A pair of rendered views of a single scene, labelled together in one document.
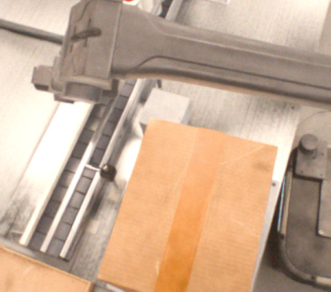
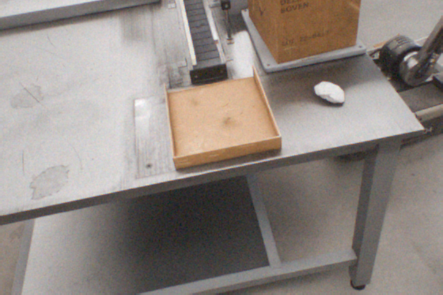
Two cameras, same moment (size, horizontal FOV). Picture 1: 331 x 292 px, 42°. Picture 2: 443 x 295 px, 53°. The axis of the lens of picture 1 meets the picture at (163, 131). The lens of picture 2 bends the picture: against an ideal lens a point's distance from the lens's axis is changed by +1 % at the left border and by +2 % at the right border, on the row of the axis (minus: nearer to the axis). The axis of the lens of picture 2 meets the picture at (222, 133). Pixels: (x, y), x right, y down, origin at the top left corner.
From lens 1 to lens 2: 113 cm
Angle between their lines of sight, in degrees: 28
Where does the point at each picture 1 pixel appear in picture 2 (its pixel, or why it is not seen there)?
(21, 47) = (99, 18)
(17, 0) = not seen: outside the picture
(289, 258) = not seen: hidden behind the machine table
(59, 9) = not seen: outside the picture
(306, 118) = not seen: hidden behind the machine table
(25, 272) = (201, 92)
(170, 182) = not seen: outside the picture
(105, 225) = (236, 54)
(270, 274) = (350, 166)
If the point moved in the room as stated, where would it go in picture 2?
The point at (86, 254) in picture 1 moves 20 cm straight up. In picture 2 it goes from (236, 69) to (229, 7)
